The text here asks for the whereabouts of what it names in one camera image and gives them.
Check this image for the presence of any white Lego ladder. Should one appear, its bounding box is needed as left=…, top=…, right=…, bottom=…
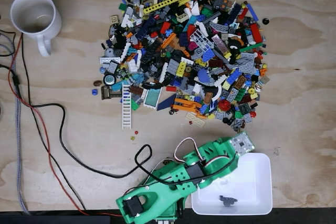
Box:
left=121, top=83, right=133, bottom=130

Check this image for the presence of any grey lattice fence piece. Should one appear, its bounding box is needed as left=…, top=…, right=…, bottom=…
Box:
left=189, top=28, right=215, bottom=49

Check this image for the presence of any yellow Lego brick with studs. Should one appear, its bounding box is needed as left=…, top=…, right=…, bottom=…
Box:
left=176, top=61, right=188, bottom=78

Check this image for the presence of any white Lego arch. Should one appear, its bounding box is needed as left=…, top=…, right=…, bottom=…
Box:
left=211, top=79, right=224, bottom=102

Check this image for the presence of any dark blue wedge plate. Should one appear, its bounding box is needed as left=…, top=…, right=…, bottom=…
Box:
left=156, top=94, right=175, bottom=111

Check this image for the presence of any grey braided cable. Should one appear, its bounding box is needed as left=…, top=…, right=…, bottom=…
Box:
left=0, top=31, right=29, bottom=214

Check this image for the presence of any thin black cable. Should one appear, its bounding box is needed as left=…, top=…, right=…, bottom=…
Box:
left=20, top=0, right=87, bottom=211

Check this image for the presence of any long blue Lego plate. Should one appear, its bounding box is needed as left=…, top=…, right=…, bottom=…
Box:
left=246, top=3, right=260, bottom=23

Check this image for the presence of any tan Lego plate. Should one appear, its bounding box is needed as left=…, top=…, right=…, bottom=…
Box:
left=184, top=111, right=207, bottom=128

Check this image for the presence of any long yellow Technic beam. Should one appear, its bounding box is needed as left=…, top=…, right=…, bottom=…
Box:
left=142, top=0, right=183, bottom=16

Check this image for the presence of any white plastic bin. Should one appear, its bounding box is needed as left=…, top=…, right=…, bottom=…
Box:
left=191, top=152, right=273, bottom=216

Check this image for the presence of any red round Lego piece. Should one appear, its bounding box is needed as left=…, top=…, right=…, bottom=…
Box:
left=218, top=99, right=232, bottom=112

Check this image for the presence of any white ceramic mug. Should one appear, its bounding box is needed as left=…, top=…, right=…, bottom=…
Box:
left=9, top=0, right=62, bottom=57

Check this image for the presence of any white Lego window frame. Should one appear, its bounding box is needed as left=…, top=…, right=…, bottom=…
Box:
left=143, top=88, right=163, bottom=111

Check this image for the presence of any orange Lego Technic piece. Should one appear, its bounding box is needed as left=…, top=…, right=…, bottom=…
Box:
left=172, top=98, right=208, bottom=119

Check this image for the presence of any black angular Lego piece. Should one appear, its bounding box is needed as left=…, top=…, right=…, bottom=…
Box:
left=218, top=195, right=238, bottom=207

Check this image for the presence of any black tan Lego box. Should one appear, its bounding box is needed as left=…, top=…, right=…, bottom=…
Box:
left=100, top=85, right=123, bottom=101

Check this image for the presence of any long red Lego brick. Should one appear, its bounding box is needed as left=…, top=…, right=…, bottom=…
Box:
left=249, top=23, right=264, bottom=44

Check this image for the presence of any wheel with teal centre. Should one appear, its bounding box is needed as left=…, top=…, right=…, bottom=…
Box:
left=102, top=73, right=117, bottom=87

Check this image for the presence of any white red black servo cable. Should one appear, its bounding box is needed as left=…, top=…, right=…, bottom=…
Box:
left=173, top=137, right=236, bottom=173

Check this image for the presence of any long green Lego plate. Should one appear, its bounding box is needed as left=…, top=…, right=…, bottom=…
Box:
left=239, top=41, right=264, bottom=53

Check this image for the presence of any camera circuit board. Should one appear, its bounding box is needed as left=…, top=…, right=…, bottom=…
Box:
left=230, top=131, right=257, bottom=155

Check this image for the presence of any thick black cable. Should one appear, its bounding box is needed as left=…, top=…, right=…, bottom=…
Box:
left=28, top=102, right=185, bottom=186

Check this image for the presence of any brown Lego brick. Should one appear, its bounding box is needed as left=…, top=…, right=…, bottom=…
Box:
left=129, top=85, right=144, bottom=96

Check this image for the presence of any blue Lego dish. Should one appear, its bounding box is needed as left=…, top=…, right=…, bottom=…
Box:
left=196, top=68, right=212, bottom=83

